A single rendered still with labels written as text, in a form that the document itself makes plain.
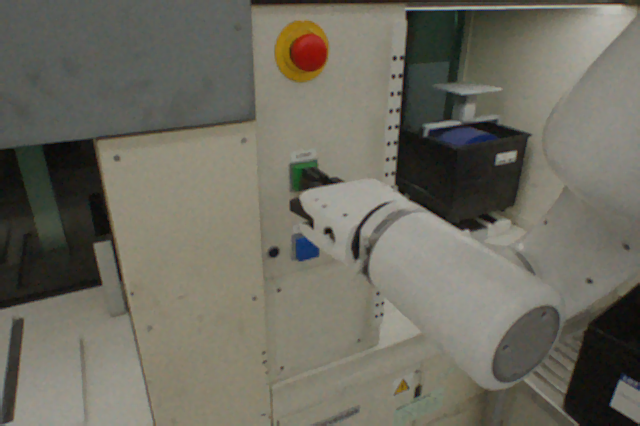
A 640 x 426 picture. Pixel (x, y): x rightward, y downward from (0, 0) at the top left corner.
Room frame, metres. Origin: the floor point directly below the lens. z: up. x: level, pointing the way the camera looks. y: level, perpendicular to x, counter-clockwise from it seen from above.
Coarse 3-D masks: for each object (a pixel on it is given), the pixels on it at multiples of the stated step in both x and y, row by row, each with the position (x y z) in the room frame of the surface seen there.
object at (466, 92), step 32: (480, 128) 1.14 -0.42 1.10; (512, 128) 1.07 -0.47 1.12; (416, 160) 1.03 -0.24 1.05; (448, 160) 0.94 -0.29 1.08; (480, 160) 0.95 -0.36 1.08; (512, 160) 1.00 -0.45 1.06; (416, 192) 1.02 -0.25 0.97; (448, 192) 0.93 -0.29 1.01; (480, 192) 0.96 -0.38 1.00; (512, 192) 1.01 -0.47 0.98
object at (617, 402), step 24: (624, 312) 0.68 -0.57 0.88; (600, 336) 0.57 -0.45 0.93; (624, 336) 0.71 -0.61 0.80; (576, 360) 0.59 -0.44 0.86; (600, 360) 0.56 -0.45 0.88; (624, 360) 0.53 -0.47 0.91; (576, 384) 0.57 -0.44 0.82; (600, 384) 0.55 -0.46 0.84; (624, 384) 0.52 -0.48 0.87; (576, 408) 0.57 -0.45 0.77; (600, 408) 0.54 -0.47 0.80; (624, 408) 0.52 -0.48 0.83
